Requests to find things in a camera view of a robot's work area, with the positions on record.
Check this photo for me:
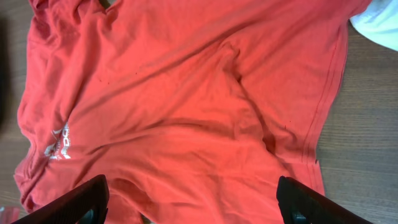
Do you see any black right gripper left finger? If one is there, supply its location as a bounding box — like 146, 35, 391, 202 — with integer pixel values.
12, 174, 109, 224

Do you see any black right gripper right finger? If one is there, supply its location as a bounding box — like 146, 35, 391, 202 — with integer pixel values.
276, 176, 371, 224

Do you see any red t-shirt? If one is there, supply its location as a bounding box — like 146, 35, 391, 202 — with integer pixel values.
14, 0, 368, 223

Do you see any white t-shirt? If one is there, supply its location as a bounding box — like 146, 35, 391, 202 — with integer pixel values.
350, 0, 397, 51

